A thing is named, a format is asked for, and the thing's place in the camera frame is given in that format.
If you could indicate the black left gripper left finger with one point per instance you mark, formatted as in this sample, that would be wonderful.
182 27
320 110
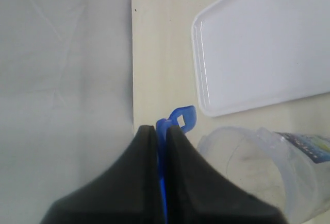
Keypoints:
127 192

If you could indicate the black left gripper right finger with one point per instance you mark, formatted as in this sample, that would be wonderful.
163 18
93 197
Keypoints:
197 193

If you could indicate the clear plastic container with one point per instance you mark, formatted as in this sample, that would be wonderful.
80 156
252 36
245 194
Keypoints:
287 170

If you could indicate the white backdrop cloth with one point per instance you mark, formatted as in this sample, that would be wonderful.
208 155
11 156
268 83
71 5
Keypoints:
66 98

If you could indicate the white plastic tray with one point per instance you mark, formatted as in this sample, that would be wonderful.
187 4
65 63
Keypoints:
255 53

